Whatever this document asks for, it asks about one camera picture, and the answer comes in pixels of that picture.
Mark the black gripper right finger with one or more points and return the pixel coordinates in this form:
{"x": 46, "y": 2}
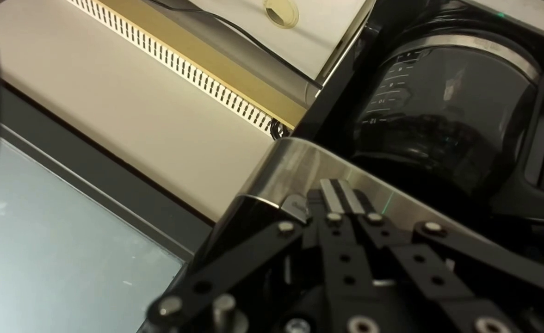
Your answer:
{"x": 432, "y": 277}

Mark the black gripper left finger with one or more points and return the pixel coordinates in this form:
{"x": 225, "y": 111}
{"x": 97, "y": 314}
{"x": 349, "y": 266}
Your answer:
{"x": 340, "y": 270}

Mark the black and steel coffee machine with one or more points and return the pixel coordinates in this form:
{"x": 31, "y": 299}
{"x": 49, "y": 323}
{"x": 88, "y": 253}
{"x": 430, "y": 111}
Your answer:
{"x": 297, "y": 164}

